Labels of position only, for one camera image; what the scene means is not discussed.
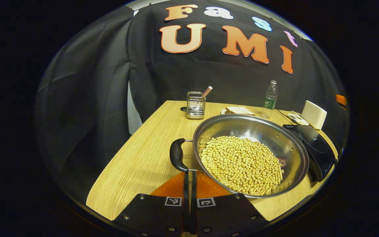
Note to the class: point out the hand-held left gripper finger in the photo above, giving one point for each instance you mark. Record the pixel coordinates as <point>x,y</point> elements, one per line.
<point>193,200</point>
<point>186,200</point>

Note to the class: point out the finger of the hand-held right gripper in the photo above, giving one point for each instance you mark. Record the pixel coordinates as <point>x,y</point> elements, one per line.
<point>341,99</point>

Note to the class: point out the black induction cooktop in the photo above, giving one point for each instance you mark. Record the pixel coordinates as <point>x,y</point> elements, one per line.
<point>317,148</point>

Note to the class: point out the stainless steel pot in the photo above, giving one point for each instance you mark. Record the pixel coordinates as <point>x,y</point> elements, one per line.
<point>258,126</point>

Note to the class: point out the white toaster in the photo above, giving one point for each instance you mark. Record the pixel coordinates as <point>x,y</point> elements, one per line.
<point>314,114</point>

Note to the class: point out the pile of yellow soybeans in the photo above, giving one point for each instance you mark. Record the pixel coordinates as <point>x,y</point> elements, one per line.
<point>242,164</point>

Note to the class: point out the clear plastic water bottle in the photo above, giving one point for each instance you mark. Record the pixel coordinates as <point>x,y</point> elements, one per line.
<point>270,98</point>

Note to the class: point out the toast sandwich with lettuce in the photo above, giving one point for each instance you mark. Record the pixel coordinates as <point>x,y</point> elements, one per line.
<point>239,110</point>

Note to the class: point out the pink stick in holder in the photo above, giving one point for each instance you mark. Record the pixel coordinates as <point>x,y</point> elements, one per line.
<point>207,92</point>

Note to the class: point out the black backdrop cloth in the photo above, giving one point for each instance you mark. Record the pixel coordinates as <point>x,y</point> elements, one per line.
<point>189,75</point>

